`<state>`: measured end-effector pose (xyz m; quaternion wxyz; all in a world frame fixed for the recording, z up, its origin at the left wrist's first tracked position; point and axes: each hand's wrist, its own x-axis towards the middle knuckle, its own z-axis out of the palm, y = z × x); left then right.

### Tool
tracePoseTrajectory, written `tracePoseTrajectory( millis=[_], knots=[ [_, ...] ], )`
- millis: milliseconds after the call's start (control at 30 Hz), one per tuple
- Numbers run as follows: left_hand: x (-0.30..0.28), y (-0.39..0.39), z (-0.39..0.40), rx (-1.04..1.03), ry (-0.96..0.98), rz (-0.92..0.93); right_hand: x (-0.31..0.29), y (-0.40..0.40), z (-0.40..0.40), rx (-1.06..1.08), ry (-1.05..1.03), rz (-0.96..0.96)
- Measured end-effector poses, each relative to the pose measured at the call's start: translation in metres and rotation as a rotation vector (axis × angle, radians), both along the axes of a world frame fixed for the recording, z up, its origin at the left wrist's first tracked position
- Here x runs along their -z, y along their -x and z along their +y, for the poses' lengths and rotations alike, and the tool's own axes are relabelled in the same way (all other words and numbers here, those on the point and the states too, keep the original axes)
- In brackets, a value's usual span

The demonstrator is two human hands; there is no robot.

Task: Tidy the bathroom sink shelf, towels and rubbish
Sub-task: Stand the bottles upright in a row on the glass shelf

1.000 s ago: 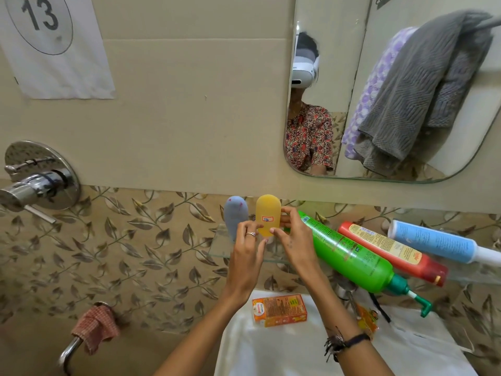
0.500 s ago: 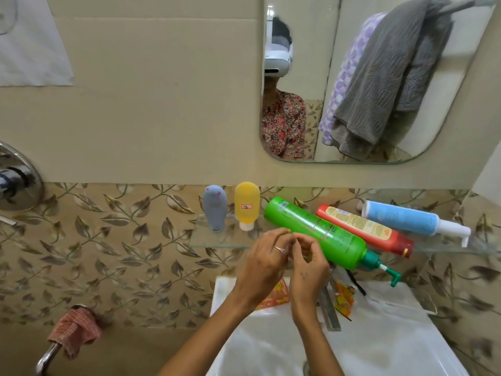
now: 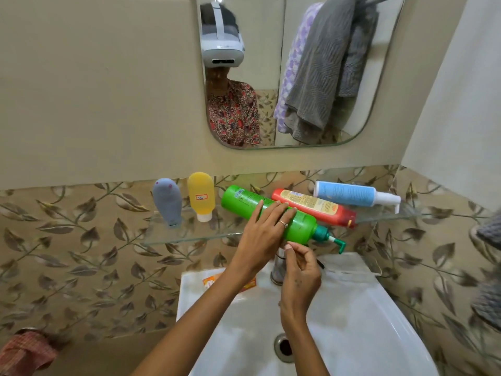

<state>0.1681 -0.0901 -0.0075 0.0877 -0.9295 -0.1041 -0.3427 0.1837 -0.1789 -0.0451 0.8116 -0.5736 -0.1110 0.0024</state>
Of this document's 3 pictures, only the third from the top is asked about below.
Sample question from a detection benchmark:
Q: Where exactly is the rounded wall mirror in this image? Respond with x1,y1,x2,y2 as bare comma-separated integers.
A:
195,0,408,150

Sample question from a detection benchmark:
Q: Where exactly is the person's left forearm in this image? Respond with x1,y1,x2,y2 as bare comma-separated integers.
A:
131,264,259,376

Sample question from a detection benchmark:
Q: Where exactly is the blue white pump bottle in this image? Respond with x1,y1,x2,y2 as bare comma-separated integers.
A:
313,180,402,215

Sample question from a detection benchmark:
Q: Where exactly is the chrome basin tap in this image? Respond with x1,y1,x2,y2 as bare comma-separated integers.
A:
270,248,289,287

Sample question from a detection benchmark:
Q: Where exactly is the white wash basin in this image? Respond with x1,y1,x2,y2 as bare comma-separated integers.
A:
176,252,441,376

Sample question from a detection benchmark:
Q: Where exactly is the orange soap box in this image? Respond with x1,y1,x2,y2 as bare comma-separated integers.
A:
201,269,257,294

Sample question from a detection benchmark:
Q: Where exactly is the person's right hand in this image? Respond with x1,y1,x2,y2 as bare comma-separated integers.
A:
280,243,323,322

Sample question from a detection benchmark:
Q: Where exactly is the pink checked cloth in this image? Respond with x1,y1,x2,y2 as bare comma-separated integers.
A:
0,331,59,376

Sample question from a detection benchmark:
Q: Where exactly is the green shampoo pump bottle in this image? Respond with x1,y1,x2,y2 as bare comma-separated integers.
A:
221,185,347,255

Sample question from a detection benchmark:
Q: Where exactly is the person's left hand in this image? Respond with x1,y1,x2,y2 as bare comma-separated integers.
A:
234,200,297,277

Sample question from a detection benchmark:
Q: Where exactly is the yellow squeeze tube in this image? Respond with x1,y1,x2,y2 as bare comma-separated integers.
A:
187,172,216,223

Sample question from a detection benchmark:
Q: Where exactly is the red shampoo bottle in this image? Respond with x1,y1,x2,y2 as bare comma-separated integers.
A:
271,188,357,230

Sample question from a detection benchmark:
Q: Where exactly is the metal sink drain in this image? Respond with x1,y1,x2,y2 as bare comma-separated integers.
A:
273,332,295,364

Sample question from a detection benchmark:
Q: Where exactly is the grey-blue squeeze tube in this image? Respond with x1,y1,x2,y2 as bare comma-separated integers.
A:
152,178,183,228

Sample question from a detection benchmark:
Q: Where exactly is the glass wall shelf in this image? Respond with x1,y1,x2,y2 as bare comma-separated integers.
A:
140,199,422,247

